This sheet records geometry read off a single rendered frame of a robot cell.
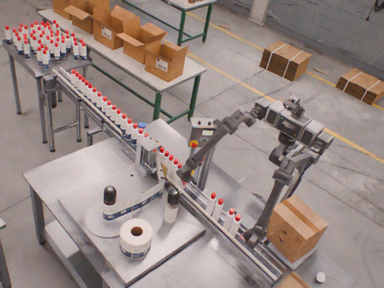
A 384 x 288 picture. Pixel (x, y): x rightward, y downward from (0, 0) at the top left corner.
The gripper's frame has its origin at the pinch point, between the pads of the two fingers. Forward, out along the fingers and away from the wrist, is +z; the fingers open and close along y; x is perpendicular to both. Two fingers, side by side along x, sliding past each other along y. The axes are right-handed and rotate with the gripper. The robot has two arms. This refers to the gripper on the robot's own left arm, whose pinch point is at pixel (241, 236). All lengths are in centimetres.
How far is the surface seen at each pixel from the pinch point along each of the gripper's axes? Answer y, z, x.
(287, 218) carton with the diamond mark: -22.5, -23.8, 0.0
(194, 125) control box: -1, -1, -81
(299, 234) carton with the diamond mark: -19.2, -30.6, 10.1
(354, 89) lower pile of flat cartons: -428, 136, -29
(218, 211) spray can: 2.1, 9.8, -20.0
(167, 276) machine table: 54, 15, -1
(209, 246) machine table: 16.2, 15.5, -1.5
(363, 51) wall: -535, 155, -77
